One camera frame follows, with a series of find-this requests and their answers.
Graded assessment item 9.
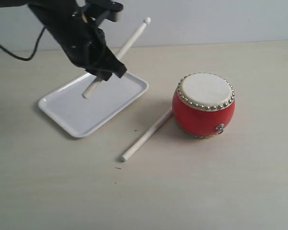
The white rectangular plastic tray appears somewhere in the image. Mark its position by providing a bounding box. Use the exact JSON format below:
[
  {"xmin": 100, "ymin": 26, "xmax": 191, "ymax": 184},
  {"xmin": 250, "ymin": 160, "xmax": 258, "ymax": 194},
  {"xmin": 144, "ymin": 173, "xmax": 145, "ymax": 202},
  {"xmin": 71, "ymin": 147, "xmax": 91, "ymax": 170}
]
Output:
[{"xmin": 38, "ymin": 72, "xmax": 149, "ymax": 138}]

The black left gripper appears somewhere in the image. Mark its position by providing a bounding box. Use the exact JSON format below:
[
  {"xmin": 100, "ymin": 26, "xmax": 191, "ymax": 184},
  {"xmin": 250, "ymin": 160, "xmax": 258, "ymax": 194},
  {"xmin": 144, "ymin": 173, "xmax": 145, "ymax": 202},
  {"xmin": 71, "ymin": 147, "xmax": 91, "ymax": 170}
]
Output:
[{"xmin": 28, "ymin": 0, "xmax": 127, "ymax": 81}]

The small red drum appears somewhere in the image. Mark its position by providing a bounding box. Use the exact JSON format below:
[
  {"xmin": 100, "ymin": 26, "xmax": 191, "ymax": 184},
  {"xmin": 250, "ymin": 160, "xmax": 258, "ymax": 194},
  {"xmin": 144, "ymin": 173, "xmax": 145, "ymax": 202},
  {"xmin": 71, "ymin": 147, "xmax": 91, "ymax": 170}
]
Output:
[{"xmin": 172, "ymin": 72, "xmax": 235, "ymax": 138}]

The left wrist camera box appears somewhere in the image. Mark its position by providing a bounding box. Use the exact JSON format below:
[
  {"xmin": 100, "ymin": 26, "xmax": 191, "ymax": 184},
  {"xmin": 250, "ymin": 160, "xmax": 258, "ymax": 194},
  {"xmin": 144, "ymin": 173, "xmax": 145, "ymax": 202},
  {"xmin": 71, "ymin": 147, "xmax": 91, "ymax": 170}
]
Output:
[{"xmin": 82, "ymin": 0, "xmax": 124, "ymax": 25}]

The white wooden drumstick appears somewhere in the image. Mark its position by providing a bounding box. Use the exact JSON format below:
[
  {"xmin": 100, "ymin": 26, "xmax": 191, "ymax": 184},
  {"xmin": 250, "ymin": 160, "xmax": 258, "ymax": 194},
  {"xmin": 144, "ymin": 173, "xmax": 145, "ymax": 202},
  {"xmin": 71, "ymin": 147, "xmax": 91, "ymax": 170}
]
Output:
[
  {"xmin": 121, "ymin": 108, "xmax": 172, "ymax": 162},
  {"xmin": 82, "ymin": 17, "xmax": 151, "ymax": 99}
]

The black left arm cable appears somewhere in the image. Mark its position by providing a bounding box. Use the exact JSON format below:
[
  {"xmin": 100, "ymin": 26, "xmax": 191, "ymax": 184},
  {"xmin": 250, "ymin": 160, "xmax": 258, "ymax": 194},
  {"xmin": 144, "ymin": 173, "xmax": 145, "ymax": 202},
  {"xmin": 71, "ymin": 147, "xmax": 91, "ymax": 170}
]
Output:
[{"xmin": 0, "ymin": 26, "xmax": 47, "ymax": 61}]

